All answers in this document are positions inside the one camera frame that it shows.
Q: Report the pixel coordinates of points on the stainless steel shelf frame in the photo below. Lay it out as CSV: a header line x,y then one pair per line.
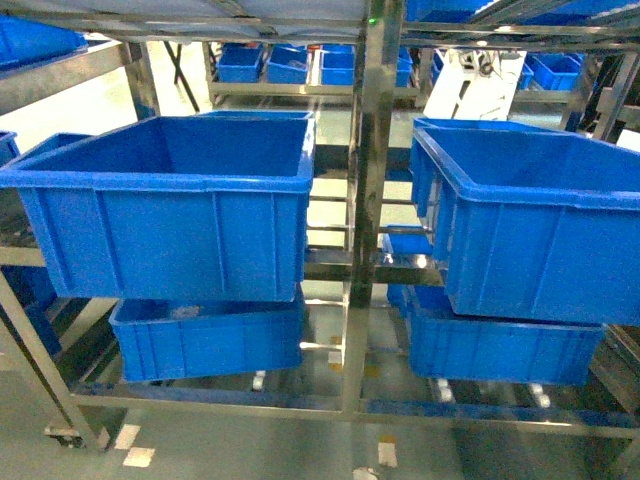
x,y
63,384

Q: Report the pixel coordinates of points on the blue bin lower right shelf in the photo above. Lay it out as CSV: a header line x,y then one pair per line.
x,y
445,345

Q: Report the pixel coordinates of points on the blue bin lower left shelf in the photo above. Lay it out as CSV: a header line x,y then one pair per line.
x,y
170,340

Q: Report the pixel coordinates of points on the blue bin upper right shelf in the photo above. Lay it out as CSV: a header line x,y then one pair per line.
x,y
530,223

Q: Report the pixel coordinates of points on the blue bin upper left shelf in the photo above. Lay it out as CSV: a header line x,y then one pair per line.
x,y
174,208

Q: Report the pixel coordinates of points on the blue bin shelf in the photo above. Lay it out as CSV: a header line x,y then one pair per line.
x,y
174,208
530,223
170,340
445,345

